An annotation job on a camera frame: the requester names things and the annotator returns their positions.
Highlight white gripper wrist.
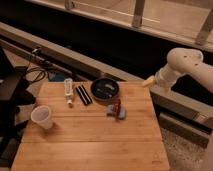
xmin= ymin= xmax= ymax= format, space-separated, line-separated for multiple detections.
xmin=142 ymin=68 xmax=172 ymax=88

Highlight black rectangular bar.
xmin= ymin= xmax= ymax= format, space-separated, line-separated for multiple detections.
xmin=76 ymin=85 xmax=92 ymax=105

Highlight wooden table board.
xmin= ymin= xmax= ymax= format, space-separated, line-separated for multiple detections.
xmin=11 ymin=82 xmax=170 ymax=171

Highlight blue object behind table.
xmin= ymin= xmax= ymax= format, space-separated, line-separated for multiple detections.
xmin=50 ymin=74 xmax=65 ymax=82

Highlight blue and red toy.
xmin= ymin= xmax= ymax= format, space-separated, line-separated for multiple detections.
xmin=107 ymin=99 xmax=126 ymax=120

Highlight dark ceramic bowl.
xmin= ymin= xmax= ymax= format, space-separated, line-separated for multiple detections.
xmin=90 ymin=78 xmax=120 ymax=101

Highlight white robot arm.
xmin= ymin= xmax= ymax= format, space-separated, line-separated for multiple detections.
xmin=142 ymin=48 xmax=213 ymax=93

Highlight translucent plastic cup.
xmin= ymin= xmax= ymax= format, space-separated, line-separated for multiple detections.
xmin=30 ymin=105 xmax=53 ymax=129

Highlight black cables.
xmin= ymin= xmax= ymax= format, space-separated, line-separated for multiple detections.
xmin=25 ymin=49 xmax=56 ymax=83

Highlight clear small plastic bottle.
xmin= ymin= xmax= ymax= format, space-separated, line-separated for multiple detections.
xmin=64 ymin=78 xmax=73 ymax=106

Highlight black stand on left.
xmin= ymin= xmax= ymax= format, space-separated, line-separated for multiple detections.
xmin=0 ymin=46 xmax=35 ymax=167

